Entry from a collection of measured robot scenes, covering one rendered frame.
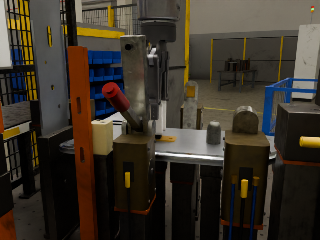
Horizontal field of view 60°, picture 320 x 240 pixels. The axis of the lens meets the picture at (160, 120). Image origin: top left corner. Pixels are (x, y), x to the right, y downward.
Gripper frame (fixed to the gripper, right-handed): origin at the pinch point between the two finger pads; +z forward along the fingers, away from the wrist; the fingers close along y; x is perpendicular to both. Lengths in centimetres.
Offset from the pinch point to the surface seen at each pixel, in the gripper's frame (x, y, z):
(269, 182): -34, 49, 34
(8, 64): 55, 19, -10
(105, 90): 0.5, -26.8, -9.2
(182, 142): -5.9, -1.7, 4.8
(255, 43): -135, 1202, -73
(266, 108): -50, 180, 28
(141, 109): -0.9, -15.7, -4.8
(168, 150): -4.0, -7.4, 4.9
